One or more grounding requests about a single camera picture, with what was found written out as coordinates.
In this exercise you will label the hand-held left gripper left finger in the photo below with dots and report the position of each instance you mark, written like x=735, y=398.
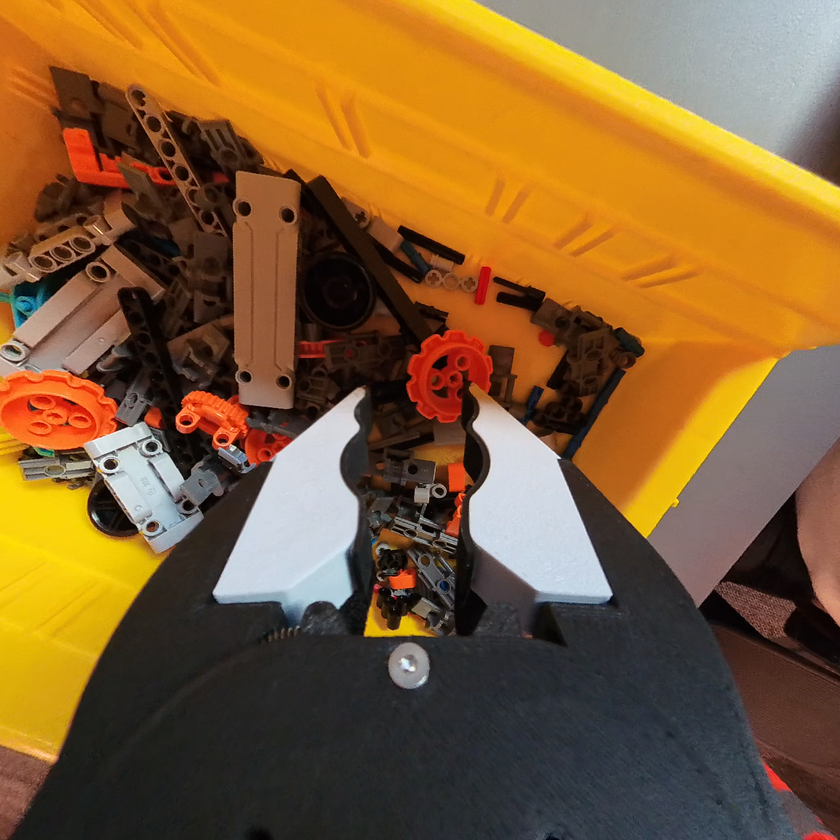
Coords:
x=286, y=525

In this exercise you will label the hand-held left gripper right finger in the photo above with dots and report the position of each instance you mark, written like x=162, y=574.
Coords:
x=538, y=525

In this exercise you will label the pile of building pieces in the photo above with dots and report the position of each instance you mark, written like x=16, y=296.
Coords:
x=197, y=328

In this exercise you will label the light grey frame piece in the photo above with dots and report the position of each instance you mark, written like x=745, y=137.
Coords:
x=267, y=289

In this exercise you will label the light grey angled beams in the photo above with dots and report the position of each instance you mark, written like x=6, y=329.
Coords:
x=72, y=309

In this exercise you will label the yellow plastic bin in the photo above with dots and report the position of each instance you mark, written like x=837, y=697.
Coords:
x=460, y=145

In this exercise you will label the person's right forearm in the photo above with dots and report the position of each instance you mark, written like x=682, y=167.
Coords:
x=823, y=532

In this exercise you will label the grey desk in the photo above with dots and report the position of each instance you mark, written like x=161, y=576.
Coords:
x=709, y=66

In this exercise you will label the light grey plate piece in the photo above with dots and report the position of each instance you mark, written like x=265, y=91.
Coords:
x=142, y=486

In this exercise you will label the orange gear wheel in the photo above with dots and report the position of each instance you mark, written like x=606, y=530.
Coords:
x=53, y=410
x=449, y=377

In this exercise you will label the small black tyre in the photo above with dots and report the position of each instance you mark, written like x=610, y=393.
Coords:
x=105, y=515
x=339, y=292

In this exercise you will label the long dark beam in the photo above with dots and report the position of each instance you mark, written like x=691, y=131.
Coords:
x=368, y=256

